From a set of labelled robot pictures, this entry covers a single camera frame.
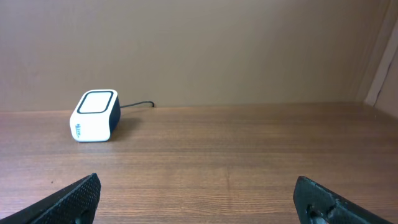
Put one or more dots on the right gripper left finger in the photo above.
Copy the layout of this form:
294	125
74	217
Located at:
76	203

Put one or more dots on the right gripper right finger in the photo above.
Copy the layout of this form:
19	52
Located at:
315	203

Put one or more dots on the white barcode scanner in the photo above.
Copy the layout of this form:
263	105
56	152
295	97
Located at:
96	116

